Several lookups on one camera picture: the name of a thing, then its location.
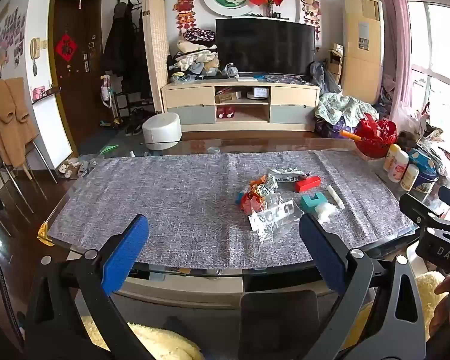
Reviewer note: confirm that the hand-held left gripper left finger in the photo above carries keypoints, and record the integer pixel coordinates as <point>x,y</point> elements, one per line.
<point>125,255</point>

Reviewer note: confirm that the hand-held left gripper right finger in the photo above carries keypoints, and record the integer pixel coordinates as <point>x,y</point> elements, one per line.
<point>322,255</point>

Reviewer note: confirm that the white tissue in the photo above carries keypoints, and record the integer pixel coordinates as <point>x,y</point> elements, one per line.
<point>325,213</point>

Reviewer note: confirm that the teal block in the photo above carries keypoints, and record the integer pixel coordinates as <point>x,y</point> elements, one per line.
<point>310,201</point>

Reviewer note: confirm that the white tube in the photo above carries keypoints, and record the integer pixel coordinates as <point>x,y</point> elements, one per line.
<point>335,197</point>

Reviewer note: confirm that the clear printed plastic bag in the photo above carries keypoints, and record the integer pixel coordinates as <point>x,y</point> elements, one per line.
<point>273,219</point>

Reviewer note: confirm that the red block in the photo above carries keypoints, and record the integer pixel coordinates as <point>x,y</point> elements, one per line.
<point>307,183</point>

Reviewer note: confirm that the white wrapper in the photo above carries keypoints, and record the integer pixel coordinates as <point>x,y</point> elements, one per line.
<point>269,186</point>

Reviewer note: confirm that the silver black snack wrapper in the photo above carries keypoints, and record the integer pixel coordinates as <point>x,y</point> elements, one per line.
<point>287,175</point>

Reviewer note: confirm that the orange snack wrapper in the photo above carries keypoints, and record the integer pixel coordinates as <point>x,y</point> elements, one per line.
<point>252,197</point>

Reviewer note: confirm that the person's right hand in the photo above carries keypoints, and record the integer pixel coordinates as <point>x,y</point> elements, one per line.
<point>440,300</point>

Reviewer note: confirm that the blue tin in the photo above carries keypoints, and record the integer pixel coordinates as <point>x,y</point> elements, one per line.
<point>425,176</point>

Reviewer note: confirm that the small white bottle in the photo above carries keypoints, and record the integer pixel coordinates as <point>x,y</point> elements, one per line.
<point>408,178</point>

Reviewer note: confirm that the white bottle pink label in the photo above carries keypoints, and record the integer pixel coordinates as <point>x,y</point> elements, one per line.
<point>398,167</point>

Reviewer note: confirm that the white bottle yellow label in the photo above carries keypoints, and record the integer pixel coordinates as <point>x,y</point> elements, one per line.
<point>391,157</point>

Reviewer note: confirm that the grey woven tablecloth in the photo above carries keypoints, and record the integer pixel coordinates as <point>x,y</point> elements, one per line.
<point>165,202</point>

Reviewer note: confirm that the yellow tape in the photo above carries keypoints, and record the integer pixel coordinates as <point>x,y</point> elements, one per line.
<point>45,234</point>

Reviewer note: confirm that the red plastic basket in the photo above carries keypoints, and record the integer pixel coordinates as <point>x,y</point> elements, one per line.
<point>377,137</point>

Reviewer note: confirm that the yellow fluffy cushion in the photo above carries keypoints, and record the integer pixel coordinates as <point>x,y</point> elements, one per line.
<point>157,341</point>

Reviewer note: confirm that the slippers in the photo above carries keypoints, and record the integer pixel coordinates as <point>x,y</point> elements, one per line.
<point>73,168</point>

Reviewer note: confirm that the orange stick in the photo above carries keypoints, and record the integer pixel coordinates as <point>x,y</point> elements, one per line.
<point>349,135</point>

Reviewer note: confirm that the metal chair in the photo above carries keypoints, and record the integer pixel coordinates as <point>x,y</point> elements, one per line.
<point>30,180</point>

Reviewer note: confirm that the white round stool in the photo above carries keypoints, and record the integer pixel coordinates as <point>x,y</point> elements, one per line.
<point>161,129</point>

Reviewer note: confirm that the black shoes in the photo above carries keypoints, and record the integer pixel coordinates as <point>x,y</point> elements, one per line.
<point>137,122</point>

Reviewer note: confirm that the floral cloth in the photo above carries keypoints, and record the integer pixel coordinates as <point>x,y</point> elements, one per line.
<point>341,107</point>

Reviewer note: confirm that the whiteboard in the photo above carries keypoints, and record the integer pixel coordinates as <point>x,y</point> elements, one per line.
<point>52,131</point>

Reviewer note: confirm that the window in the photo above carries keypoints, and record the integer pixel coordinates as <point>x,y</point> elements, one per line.
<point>438,45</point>

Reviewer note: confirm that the child scooter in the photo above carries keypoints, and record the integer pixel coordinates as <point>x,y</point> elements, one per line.
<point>108,97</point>

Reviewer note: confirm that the cardboard covered air conditioner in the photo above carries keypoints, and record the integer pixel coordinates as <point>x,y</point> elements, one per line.
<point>362,60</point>

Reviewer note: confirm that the brown door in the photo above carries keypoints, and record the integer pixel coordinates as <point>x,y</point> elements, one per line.
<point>78,93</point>

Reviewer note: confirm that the grey plastic bag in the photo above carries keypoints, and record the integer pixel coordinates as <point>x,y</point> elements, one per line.
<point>322,78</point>

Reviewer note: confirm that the beige television cabinet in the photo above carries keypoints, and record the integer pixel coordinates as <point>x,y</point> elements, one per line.
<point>187,97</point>

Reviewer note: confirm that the red shoes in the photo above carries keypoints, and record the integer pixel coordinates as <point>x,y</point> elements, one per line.
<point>225,112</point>

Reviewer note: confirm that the cardboard boxes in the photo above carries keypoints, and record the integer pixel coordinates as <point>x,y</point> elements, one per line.
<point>336,62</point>

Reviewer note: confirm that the brown coat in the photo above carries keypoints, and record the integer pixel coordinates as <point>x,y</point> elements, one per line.
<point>9,120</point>

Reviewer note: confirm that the pink curtain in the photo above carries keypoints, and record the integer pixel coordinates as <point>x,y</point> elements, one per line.
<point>392,26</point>

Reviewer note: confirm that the dark hanging coats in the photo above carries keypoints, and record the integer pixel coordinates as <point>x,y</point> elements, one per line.
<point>125,52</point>

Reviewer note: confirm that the pile of clothes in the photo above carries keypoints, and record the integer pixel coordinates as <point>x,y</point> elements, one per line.
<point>195,58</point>

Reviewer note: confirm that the beige folding screen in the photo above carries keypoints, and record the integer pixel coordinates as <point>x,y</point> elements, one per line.
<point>155,45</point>

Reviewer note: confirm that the red diamond door decoration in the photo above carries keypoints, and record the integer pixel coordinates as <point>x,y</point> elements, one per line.
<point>65,46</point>

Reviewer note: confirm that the black television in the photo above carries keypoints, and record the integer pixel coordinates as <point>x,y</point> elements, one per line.
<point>264,45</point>

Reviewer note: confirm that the cream intercom phone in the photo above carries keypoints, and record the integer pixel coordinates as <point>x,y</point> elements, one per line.
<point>34,48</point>

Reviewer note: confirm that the cartoon hanging decoration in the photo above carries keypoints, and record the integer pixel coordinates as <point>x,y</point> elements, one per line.
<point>309,7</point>

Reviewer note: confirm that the wall photos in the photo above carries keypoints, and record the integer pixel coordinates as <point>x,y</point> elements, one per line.
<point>5,41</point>

